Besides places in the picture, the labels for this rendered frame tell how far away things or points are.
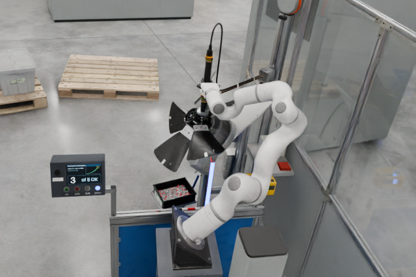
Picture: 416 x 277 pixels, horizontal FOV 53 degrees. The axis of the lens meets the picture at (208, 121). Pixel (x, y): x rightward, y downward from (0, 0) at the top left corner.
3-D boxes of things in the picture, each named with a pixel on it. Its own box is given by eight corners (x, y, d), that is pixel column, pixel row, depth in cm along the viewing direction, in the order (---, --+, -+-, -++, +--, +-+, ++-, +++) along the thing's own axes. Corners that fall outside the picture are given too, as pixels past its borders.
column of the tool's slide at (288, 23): (243, 211, 370) (284, 11, 277) (250, 216, 365) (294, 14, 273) (239, 214, 366) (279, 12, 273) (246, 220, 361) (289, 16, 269)
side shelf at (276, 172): (275, 145, 315) (277, 142, 313) (293, 175, 285) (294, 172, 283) (245, 146, 309) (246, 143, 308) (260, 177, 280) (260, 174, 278)
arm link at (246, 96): (272, 103, 215) (221, 112, 232) (259, 80, 206) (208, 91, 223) (268, 115, 209) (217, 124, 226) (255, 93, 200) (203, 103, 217)
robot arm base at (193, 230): (207, 255, 200) (236, 234, 195) (181, 243, 188) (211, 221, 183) (197, 224, 214) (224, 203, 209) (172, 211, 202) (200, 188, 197)
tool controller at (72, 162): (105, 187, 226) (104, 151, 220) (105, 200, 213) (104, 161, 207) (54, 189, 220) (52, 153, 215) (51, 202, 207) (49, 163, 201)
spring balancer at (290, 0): (280, 9, 280) (273, 11, 275) (285, -15, 271) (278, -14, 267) (300, 16, 271) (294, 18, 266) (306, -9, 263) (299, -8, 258)
